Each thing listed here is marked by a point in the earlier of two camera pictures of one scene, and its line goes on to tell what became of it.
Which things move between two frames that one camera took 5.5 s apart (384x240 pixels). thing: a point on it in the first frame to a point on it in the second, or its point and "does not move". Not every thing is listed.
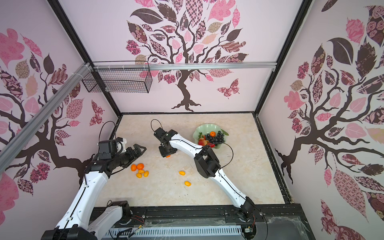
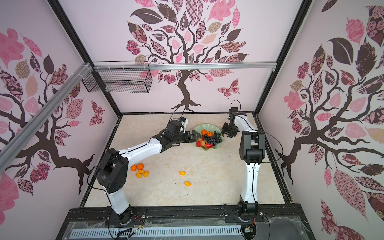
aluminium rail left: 19,138 does not move
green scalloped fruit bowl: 205,129 does not move
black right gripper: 164,154 to 224,130
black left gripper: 133,157 to 193,138
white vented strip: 176,230 does not move
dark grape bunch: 218,138 does not move
